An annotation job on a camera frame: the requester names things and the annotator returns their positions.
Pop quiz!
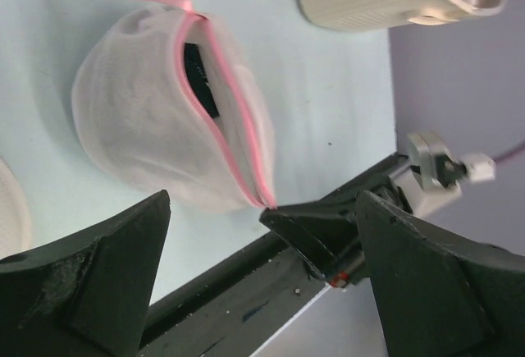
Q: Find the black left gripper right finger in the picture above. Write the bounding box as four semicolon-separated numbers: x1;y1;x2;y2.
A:
368;208;524;356

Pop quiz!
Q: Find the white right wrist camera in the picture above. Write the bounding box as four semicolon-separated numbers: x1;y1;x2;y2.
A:
393;131;496;218

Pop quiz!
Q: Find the black bra inside bag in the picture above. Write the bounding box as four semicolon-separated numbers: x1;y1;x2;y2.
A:
184;43;220;119

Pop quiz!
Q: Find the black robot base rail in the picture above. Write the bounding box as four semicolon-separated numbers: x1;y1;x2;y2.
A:
139;228;346;356

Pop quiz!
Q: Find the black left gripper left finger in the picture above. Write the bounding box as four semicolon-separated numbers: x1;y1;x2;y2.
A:
1;190;171;356

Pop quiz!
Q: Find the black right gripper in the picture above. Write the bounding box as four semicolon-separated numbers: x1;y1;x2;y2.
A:
259;153;413;287

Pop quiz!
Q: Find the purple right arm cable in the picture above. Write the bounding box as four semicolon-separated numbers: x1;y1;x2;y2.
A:
491;139;525;167

